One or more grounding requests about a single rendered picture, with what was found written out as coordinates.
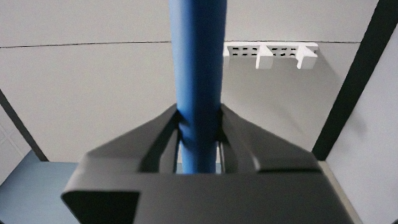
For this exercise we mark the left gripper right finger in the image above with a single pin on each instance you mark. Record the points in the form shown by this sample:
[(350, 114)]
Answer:
[(245, 147)]

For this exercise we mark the blue metal bar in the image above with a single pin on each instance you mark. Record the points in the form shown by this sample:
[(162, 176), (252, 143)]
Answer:
[(198, 29)]

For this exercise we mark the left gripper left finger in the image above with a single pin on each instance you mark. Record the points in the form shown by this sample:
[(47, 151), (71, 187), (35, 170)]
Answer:
[(152, 147)]

